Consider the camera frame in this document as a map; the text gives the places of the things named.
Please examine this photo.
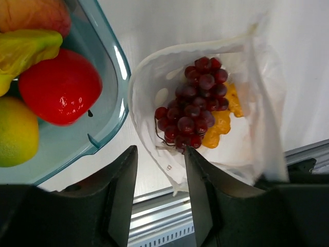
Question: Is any clear dotted zip bag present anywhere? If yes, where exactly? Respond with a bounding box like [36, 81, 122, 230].
[128, 14, 288, 192]

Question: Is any teal plastic fruit basket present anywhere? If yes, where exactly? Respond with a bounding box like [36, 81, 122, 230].
[1, 1, 131, 185]

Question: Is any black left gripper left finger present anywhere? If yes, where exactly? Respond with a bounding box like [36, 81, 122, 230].
[1, 145, 138, 246]

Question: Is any aluminium table rail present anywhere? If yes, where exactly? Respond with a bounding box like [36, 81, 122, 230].
[128, 140, 328, 246]

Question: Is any yellow banana bunch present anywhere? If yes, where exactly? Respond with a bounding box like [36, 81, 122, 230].
[1, 29, 63, 96]

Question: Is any dark red grape bunch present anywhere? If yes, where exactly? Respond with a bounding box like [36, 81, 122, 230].
[154, 57, 229, 153]

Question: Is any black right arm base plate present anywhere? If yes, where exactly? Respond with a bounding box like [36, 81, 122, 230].
[287, 158, 317, 177]

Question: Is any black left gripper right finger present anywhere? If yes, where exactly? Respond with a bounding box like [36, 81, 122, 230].
[185, 148, 328, 246]

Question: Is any bright red apple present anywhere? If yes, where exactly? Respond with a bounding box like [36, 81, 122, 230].
[18, 48, 102, 126]

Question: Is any peach coloured fruit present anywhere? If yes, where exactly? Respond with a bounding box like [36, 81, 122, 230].
[1, 0, 71, 38]

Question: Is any yellow ginger root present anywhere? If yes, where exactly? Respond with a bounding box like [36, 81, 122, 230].
[202, 82, 244, 149]

